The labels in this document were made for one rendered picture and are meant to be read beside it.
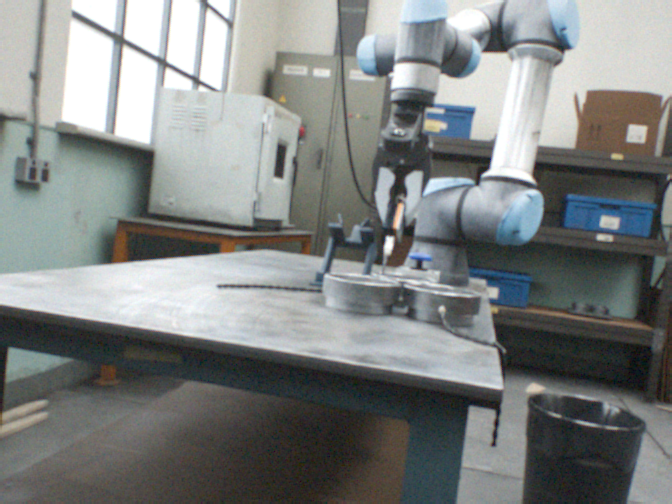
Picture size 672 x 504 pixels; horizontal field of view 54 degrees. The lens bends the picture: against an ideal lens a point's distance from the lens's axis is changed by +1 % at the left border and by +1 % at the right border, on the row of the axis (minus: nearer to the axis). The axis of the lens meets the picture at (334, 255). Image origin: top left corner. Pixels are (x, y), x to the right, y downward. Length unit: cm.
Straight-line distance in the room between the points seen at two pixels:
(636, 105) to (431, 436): 406
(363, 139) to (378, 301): 399
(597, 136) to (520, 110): 310
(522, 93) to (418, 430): 98
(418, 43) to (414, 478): 69
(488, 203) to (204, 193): 208
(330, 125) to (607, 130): 186
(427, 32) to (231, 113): 223
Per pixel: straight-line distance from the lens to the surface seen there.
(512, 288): 447
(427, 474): 63
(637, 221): 456
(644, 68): 520
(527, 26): 151
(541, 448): 212
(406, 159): 107
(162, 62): 379
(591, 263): 501
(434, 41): 111
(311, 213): 486
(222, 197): 324
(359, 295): 85
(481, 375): 61
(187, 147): 333
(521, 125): 145
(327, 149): 487
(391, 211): 106
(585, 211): 451
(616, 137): 455
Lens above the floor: 93
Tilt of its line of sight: 4 degrees down
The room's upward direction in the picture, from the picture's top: 7 degrees clockwise
